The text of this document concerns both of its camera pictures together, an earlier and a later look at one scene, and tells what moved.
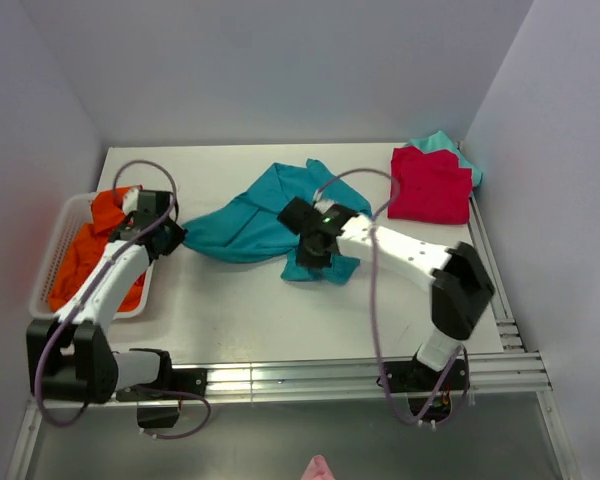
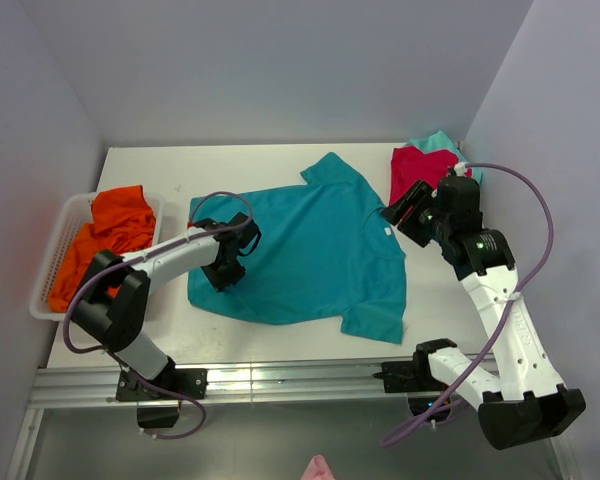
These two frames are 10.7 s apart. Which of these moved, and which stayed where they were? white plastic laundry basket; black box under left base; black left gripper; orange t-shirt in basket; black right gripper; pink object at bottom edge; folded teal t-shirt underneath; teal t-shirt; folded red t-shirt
Moved: black right gripper; black left gripper; teal t-shirt
Stayed: pink object at bottom edge; white plastic laundry basket; black box under left base; folded red t-shirt; orange t-shirt in basket; folded teal t-shirt underneath
